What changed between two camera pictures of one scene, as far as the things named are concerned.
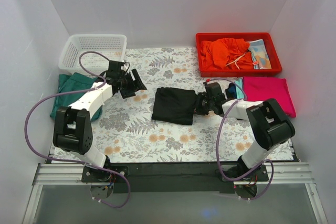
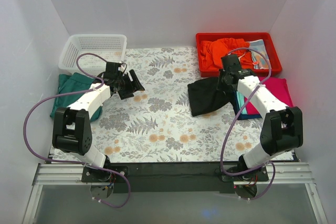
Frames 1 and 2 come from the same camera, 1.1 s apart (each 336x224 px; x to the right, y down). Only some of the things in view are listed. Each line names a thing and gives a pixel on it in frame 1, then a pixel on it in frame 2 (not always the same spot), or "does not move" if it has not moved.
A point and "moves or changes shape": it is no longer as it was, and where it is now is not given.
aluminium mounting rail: (285, 173) does not move
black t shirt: (174, 105) moves or changes shape
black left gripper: (132, 84) does not move
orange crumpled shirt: (229, 53) does not move
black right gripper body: (200, 104) to (223, 83)
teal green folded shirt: (74, 82) does not move
